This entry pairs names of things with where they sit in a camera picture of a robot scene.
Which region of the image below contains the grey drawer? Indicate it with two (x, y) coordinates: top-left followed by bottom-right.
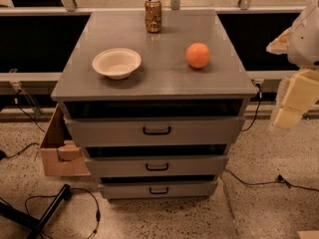
(98, 181), (217, 199)
(85, 155), (228, 177)
(66, 117), (244, 147)

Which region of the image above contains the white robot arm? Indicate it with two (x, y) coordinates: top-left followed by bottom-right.
(266, 0), (319, 133)

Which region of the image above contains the grey drawer cabinet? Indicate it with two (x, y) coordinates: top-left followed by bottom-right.
(50, 9), (259, 201)

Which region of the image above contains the grey top drawer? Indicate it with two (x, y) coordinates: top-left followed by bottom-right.
(66, 117), (244, 147)

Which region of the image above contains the grey bottom drawer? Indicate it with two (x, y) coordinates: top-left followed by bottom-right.
(98, 181), (217, 199)

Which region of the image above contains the orange fruit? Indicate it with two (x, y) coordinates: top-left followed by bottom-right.
(185, 43), (210, 69)

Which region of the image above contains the gold soda can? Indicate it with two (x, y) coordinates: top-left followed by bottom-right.
(145, 0), (161, 33)

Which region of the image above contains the white paper bowl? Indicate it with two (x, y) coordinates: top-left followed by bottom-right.
(92, 48), (142, 80)

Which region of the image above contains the brown cardboard box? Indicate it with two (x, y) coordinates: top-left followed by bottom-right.
(40, 106), (90, 176)

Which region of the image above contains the black metal stand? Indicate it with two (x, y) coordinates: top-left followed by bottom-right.
(0, 183), (72, 239)

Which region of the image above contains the black cable behind cabinet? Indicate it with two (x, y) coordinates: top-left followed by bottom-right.
(240, 82), (263, 132)

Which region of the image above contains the black cable on right floor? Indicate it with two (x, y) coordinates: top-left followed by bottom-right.
(224, 168), (319, 193)

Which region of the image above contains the black cable on floor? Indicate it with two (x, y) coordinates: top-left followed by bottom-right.
(24, 187), (102, 239)
(224, 168), (319, 193)

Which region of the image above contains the black cable on left floor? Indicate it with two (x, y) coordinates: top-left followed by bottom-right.
(24, 187), (102, 239)

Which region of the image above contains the metal rail bracket left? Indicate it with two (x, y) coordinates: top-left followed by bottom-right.
(9, 80), (43, 120)

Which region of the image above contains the black cable far left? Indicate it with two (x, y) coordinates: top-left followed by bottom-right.
(0, 89), (47, 161)

